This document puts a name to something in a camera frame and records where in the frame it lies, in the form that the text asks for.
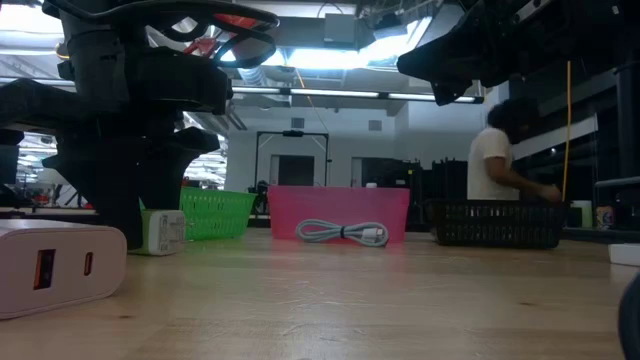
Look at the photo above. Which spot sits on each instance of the grey horizontal bar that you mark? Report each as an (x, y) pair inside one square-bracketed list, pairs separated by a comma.
[(620, 182)]

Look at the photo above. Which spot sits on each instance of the black storage shelves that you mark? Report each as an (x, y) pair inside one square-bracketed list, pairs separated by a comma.
[(440, 180)]

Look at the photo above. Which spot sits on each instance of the black monitor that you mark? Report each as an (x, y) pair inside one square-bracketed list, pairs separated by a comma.
[(9, 165)]

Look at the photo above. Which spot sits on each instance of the green and white charger cube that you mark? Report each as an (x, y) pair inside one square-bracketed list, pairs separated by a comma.
[(167, 232)]

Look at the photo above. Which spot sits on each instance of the green and white cup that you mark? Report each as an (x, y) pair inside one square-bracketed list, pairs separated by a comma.
[(585, 215)]

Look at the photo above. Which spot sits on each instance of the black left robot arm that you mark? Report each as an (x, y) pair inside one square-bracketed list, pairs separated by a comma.
[(95, 30)]

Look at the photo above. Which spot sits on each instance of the green plastic basket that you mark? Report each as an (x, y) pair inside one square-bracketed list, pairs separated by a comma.
[(215, 212)]

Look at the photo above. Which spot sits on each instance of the pink plastic bin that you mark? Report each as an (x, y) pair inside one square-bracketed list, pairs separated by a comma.
[(340, 205)]

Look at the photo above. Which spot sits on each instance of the long ceiling light bar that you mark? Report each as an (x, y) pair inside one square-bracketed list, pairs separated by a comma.
[(330, 93)]

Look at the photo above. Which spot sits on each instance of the grey wall vent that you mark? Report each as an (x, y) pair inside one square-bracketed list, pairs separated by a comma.
[(298, 123), (375, 125)]

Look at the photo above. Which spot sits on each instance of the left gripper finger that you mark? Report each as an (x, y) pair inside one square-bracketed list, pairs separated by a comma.
[(110, 185), (170, 165)]

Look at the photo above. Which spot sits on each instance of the person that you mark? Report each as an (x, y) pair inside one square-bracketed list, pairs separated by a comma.
[(487, 160)]

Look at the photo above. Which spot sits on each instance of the large white USB charger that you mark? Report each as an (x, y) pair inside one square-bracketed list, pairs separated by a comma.
[(60, 270)]

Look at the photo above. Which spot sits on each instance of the dark round object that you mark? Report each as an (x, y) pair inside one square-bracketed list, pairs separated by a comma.
[(632, 325)]

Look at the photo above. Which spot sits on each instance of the black plastic basket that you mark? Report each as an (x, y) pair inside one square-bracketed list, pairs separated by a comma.
[(500, 225)]

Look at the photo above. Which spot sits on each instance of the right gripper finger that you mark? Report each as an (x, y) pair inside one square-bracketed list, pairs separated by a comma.
[(450, 60)]

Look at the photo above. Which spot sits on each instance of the black frame stand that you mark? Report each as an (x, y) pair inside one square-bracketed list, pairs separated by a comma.
[(292, 133)]

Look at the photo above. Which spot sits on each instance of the small white object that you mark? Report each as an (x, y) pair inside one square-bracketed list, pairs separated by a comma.
[(371, 185)]

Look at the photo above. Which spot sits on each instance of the red desk lamp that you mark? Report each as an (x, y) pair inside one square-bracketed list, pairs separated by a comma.
[(240, 21)]

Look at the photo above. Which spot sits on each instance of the printed drink can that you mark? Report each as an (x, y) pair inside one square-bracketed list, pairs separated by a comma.
[(604, 218)]

